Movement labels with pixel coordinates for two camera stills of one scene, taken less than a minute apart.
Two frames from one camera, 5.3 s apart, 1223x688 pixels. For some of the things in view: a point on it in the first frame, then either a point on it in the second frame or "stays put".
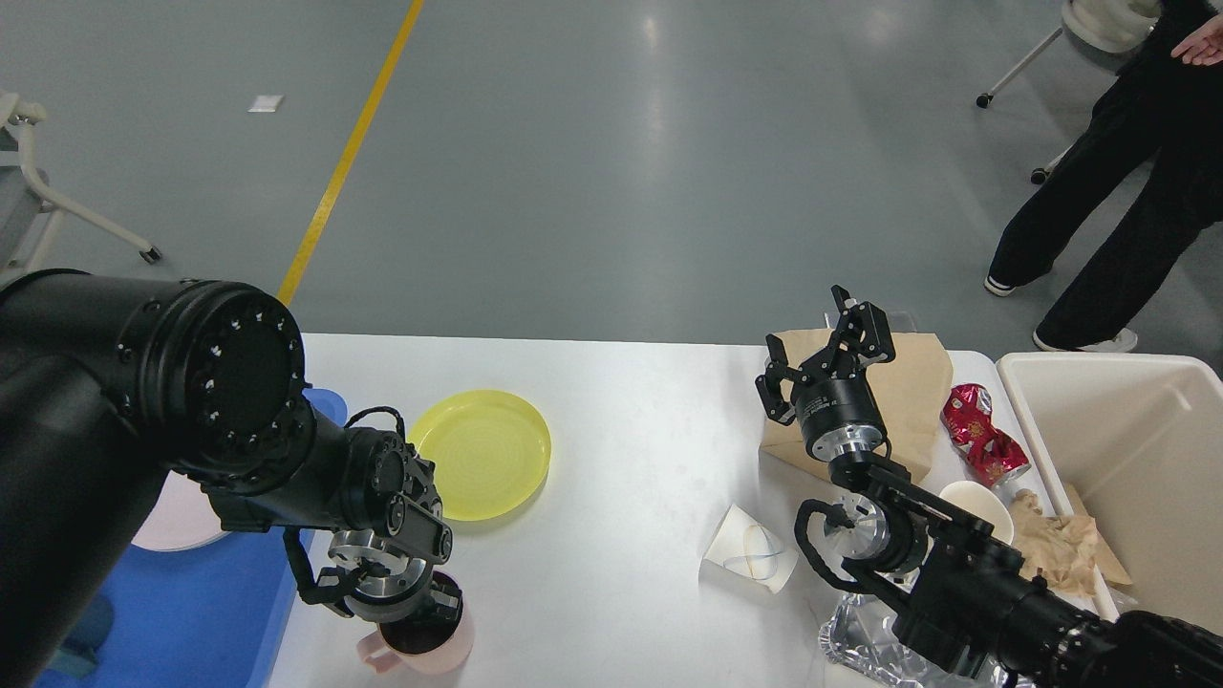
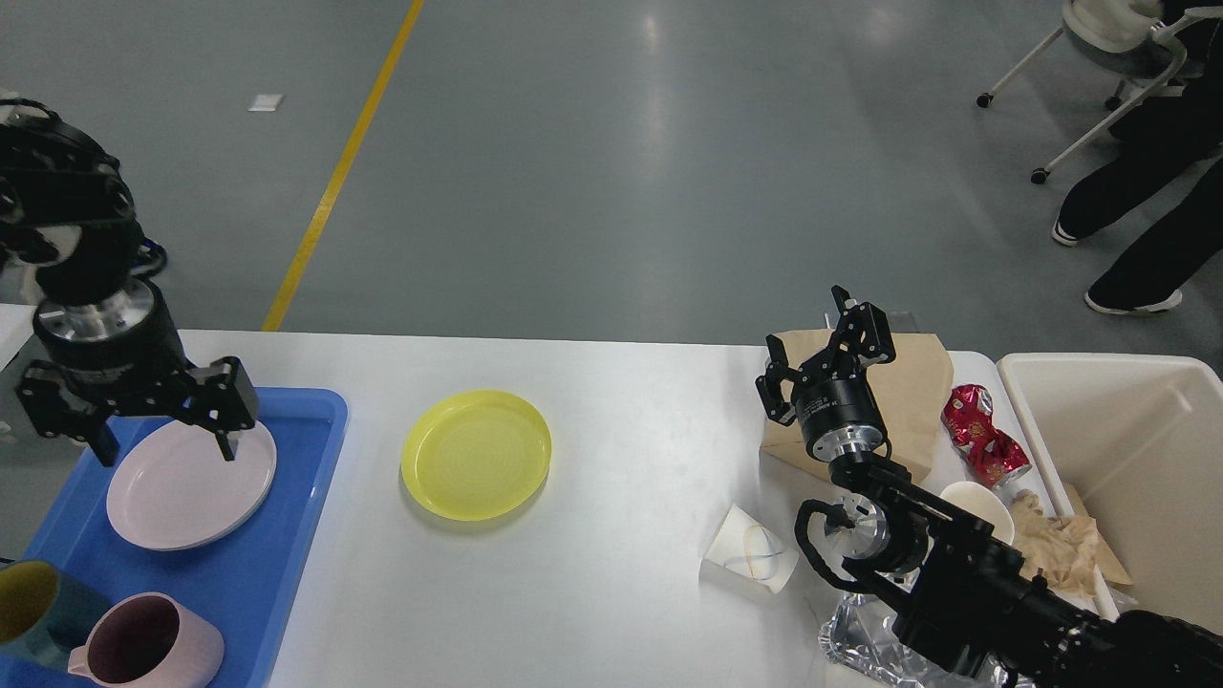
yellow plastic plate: (489, 451) stays put
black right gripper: (839, 414) stays put
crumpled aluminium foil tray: (862, 636) stays put
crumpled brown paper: (1067, 548) stays put
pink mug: (435, 641) -> (150, 640)
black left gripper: (385, 584) -> (119, 342)
